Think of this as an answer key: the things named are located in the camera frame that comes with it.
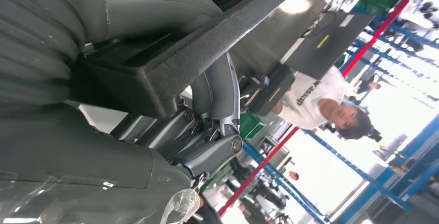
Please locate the steel workbench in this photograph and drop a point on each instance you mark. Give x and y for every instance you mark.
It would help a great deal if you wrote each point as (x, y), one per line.
(274, 34)

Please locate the blue steel shelf rack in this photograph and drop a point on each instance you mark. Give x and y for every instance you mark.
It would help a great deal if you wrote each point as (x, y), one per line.
(415, 167)
(411, 35)

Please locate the red barrier belt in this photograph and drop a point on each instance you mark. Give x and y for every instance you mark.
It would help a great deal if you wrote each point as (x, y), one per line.
(377, 35)

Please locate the grey laptop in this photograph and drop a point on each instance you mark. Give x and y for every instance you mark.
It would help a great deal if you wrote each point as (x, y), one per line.
(329, 44)

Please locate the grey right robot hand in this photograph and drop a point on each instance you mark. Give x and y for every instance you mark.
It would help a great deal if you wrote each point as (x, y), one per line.
(85, 167)

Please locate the person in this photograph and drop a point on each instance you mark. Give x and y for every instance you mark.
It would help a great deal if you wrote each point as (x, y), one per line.
(293, 175)
(367, 85)
(315, 102)

